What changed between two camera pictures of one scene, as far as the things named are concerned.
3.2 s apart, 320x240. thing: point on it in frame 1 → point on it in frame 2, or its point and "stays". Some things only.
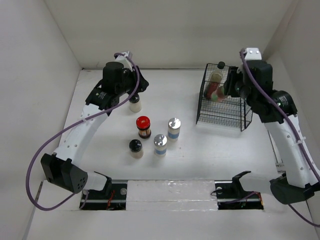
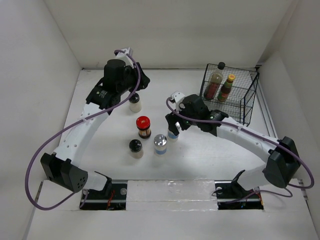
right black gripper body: (244, 90) → (186, 122)
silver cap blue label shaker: (160, 141) stays
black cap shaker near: (136, 149) stays
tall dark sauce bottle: (215, 79) stays
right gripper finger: (229, 83) → (172, 127)
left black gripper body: (130, 84) stays
